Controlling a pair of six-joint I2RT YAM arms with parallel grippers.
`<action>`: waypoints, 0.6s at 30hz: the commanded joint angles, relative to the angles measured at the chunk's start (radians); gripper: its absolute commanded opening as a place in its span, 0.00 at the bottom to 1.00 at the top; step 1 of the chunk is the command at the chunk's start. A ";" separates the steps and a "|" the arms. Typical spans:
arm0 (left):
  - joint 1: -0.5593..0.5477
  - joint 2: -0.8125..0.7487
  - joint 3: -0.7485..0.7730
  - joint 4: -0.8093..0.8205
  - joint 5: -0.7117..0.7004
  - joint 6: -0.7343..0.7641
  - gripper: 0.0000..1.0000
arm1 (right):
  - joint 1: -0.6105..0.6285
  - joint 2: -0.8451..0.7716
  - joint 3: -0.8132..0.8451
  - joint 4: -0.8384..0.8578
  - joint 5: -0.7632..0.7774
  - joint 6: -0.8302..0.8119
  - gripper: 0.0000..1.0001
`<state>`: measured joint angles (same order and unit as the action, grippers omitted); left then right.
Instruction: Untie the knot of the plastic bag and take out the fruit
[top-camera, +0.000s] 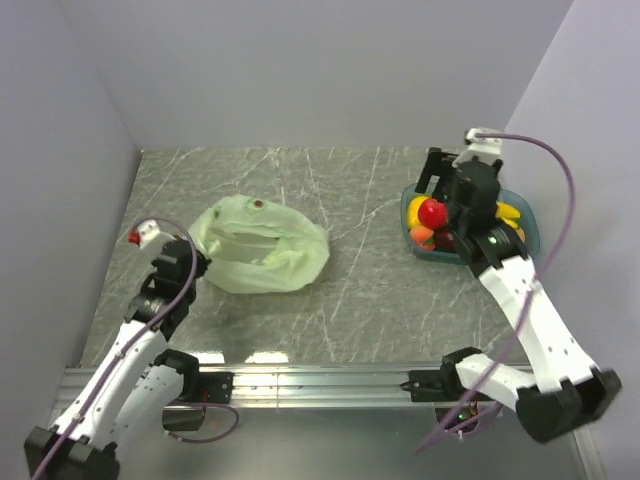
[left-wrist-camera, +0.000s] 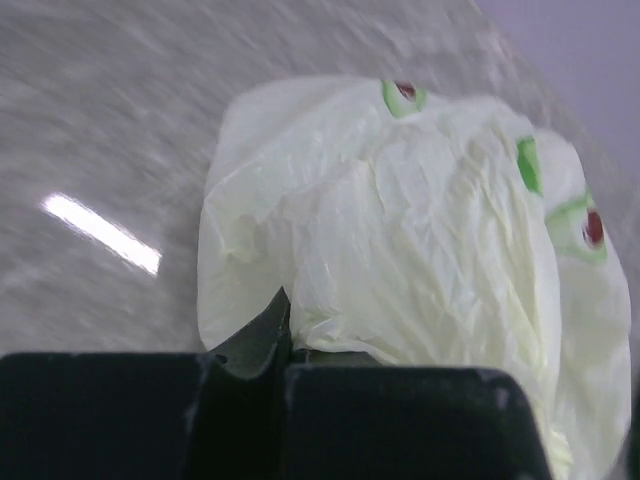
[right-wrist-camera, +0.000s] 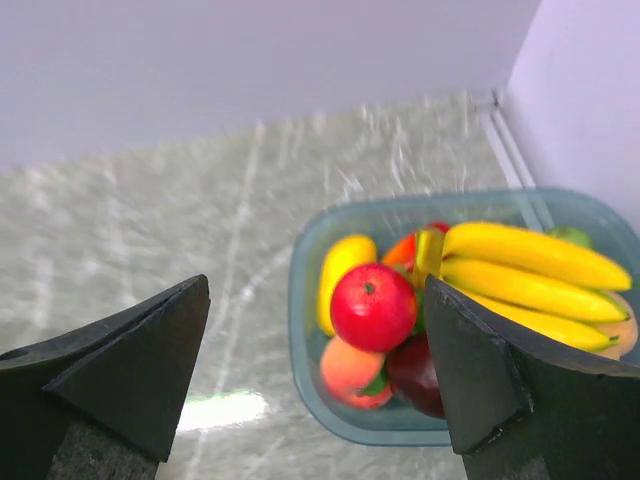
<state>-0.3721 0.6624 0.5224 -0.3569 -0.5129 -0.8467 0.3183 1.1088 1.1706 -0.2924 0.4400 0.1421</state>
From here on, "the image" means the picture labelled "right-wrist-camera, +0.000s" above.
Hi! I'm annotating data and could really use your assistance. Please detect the red yellow mango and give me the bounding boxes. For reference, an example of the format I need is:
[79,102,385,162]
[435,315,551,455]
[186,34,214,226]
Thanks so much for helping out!
[381,232,416,272]

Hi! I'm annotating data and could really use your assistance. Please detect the yellow bananas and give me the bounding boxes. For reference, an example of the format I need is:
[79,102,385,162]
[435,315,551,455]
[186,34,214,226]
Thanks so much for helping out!
[412,222,633,354]

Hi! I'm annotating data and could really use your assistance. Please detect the teal transparent plastic tray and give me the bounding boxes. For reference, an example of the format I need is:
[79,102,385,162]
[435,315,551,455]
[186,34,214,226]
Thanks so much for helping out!
[288,188,639,447]

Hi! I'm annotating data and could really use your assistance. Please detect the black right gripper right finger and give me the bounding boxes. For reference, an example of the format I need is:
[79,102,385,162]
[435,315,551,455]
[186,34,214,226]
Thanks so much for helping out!
[424,277,639,480]

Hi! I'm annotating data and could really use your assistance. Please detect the green custard apple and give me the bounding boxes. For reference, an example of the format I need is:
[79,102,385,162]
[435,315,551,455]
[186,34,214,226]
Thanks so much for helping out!
[546,226,593,249]

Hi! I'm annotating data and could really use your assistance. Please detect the orange fruit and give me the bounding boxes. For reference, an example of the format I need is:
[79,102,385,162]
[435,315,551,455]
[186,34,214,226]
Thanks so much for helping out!
[592,291,639,360]

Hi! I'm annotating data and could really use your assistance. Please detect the pink peach with leaf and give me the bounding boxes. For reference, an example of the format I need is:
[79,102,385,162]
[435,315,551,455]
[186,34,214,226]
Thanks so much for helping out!
[320,336,392,410]

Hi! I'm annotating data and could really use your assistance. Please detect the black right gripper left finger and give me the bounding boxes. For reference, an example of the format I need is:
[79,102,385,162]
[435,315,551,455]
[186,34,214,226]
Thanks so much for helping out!
[1,275,210,479]

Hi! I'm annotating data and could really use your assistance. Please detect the bright red apple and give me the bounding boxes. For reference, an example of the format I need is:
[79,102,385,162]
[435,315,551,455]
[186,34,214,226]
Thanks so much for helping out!
[330,263,416,353]

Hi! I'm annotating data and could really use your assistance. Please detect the aluminium mounting rail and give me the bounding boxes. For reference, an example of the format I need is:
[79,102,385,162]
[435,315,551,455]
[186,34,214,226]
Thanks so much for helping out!
[471,89,555,231]

